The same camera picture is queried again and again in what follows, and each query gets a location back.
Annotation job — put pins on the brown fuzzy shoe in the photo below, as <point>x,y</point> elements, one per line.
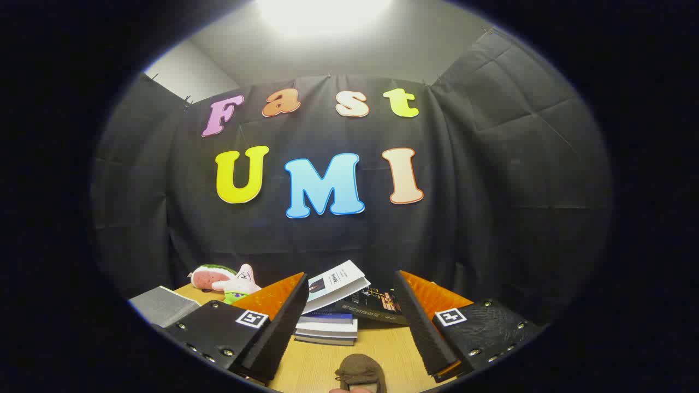
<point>360,368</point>

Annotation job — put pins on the large ceiling light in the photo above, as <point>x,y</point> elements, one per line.
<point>322,13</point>

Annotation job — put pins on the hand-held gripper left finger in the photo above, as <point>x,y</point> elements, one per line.
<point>284,333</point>

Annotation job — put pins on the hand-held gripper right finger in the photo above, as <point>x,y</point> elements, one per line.
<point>420,333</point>

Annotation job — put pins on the pink starfish plush toy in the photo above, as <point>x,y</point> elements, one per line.
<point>246,278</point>

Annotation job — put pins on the black backdrop cloth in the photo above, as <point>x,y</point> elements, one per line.
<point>491,191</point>

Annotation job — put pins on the white book with sky cover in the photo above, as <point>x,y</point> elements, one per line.
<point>338,284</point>

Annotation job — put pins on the dark cover thick book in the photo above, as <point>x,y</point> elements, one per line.
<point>325,340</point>

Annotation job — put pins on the white cover thick book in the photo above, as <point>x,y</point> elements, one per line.
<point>327,329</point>

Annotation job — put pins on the blue cover book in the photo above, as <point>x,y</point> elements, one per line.
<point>327,317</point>

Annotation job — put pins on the watermelon slice plush toy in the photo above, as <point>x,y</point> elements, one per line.
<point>210,277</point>

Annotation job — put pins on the grey fabric storage box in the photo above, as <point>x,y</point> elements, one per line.
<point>164,305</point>

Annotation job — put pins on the black leaning book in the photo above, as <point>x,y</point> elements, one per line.
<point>377,305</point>

